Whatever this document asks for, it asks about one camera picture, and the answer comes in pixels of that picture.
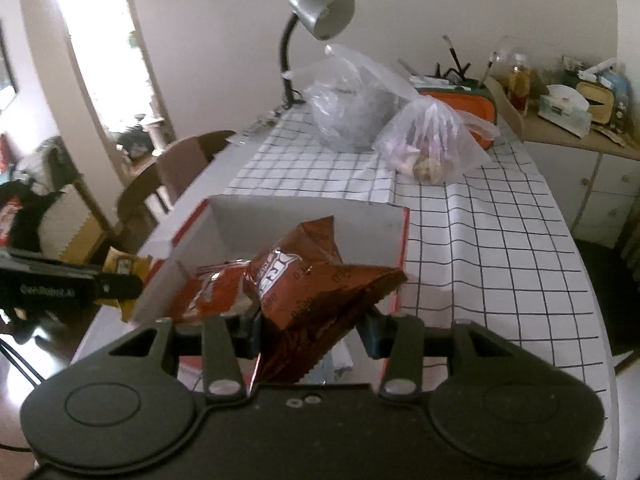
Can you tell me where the black brush stand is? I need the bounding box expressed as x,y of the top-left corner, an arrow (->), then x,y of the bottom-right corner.
435,35 -> 473,81

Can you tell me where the large red snack bag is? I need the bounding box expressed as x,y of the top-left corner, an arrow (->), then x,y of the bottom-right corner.
170,259 -> 256,323

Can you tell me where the yellow tissue holder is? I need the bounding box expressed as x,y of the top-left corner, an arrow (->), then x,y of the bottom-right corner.
575,80 -> 616,123

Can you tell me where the red cardboard box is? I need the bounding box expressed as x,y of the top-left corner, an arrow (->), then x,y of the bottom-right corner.
131,194 -> 412,396

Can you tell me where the pale blue pouch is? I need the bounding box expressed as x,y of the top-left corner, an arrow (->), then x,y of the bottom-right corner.
600,67 -> 631,126

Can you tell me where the pink cloth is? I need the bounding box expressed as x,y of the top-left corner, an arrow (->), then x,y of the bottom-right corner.
156,136 -> 211,201

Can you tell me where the orange case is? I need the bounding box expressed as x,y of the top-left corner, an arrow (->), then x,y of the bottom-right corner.
415,85 -> 498,148

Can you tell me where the wooden chair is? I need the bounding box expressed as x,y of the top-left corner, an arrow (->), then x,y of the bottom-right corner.
156,130 -> 238,201
572,220 -> 640,361
116,162 -> 173,256

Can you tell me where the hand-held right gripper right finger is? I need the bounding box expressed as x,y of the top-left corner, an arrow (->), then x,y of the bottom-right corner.
357,306 -> 501,400

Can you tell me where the white sideboard cabinet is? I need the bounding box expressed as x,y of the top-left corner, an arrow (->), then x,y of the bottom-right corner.
487,75 -> 640,248

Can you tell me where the light blue packet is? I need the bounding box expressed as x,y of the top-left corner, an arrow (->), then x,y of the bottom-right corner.
300,342 -> 357,386

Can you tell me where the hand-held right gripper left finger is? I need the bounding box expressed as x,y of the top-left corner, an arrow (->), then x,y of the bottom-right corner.
107,310 -> 263,400

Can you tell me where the dark cloth pile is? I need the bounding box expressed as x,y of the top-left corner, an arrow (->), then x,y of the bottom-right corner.
0,180 -> 66,256

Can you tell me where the silver desk lamp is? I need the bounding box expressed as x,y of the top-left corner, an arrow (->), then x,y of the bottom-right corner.
279,0 -> 357,108

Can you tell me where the white tissue box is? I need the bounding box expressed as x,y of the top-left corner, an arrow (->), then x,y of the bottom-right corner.
539,85 -> 593,138

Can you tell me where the brown chip bag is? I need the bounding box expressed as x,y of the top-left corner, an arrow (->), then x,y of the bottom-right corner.
242,216 -> 408,386

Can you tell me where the pink-tinted plastic bag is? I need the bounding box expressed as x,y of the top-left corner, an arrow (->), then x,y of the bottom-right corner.
324,44 -> 501,185

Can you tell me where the white checked tablecloth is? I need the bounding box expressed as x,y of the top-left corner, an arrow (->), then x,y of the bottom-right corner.
222,107 -> 613,396

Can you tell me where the yellow snack packet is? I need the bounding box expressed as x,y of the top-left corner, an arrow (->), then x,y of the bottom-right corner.
102,249 -> 153,321

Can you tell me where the white pedestal stand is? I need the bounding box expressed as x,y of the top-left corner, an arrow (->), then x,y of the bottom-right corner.
145,115 -> 168,156

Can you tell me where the black cable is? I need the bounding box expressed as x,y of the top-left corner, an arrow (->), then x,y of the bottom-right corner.
0,320 -> 46,386

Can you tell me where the large clear plastic bag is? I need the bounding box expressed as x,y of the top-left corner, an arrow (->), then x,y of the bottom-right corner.
282,57 -> 401,152

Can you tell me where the amber glass bottle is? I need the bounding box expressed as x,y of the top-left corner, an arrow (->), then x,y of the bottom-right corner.
507,52 -> 532,111

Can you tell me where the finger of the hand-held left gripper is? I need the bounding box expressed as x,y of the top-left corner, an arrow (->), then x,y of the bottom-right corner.
97,270 -> 146,306

